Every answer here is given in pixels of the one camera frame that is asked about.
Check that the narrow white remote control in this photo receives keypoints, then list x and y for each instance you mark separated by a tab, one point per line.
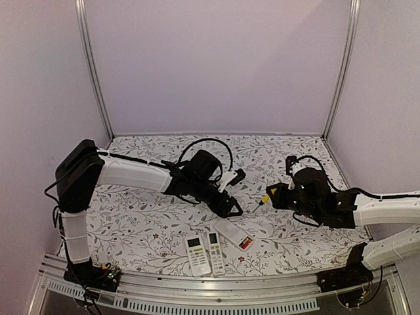
215	251

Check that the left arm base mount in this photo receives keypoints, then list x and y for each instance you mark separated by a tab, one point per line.
86	274

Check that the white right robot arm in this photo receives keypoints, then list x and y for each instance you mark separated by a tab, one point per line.
309	194

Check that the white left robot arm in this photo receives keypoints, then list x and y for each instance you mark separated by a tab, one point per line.
200	179

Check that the floral patterned table mat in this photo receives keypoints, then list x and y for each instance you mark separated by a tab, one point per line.
144	231

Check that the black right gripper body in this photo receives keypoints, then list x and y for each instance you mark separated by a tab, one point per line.
286	203

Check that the red battery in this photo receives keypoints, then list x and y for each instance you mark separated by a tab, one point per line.
245	243

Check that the left aluminium corner post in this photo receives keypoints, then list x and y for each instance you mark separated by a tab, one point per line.
83	25

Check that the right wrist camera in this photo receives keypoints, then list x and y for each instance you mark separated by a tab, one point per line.
292	166

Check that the yellow handled screwdriver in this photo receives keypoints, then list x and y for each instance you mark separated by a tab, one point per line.
263	201

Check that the aluminium front rail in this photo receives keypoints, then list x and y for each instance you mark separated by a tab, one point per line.
143	293

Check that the right aluminium corner post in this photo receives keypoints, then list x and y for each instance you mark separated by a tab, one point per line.
350	38

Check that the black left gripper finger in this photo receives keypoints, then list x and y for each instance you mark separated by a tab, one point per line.
233	212
233	203

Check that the aluminium corner post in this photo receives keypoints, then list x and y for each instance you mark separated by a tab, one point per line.
83	25
350	38

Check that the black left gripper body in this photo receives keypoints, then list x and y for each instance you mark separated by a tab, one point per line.
213	204

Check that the white remote with green buttons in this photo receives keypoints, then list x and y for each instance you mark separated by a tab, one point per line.
197	256

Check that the white remote with back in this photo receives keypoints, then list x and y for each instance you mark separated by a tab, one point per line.
232	233

